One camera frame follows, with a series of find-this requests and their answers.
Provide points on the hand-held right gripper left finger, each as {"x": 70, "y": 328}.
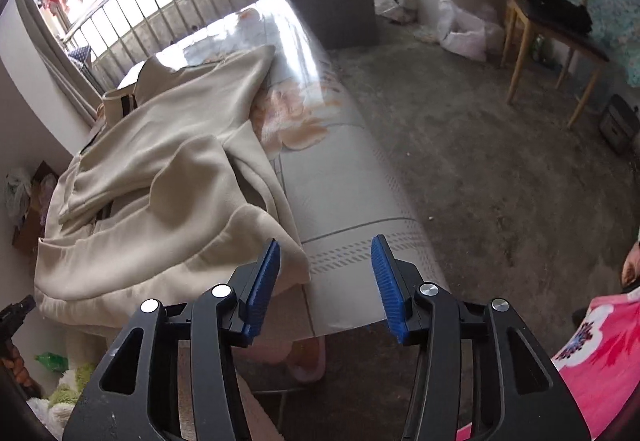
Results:
{"x": 260, "y": 296}

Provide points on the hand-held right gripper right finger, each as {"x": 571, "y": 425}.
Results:
{"x": 387, "y": 291}

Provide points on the beige jacket with black trim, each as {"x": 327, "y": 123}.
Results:
{"x": 150, "y": 171}

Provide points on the person's left hand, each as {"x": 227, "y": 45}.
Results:
{"x": 20, "y": 369}

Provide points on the green plastic bottle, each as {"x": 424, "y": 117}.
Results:
{"x": 52, "y": 362}

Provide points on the pink slipper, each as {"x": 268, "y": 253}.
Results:
{"x": 305, "y": 361}

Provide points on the open brown cardboard box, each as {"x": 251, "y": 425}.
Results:
{"x": 32, "y": 221}

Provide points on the green and cream fluffy rug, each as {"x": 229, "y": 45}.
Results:
{"x": 65, "y": 401}

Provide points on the table with floral tablecloth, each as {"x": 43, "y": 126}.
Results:
{"x": 340, "y": 201}

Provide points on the white plastic bag in box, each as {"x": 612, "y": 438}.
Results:
{"x": 17, "y": 191}

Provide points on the pink floral clothing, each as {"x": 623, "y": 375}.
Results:
{"x": 600, "y": 356}

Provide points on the grey curtain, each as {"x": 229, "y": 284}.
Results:
{"x": 65, "y": 76}

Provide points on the white plastic bag on floor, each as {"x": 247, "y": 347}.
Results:
{"x": 465, "y": 38}

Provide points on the blue dotted cloth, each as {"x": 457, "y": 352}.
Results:
{"x": 80, "y": 55}

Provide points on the dark cabinet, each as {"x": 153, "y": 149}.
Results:
{"x": 340, "y": 11}

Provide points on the grey storage box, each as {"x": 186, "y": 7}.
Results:
{"x": 620, "y": 123}

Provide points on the wooden chair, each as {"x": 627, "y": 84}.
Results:
{"x": 585, "y": 46}

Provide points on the black bag on chair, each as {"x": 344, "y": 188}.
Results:
{"x": 560, "y": 11}

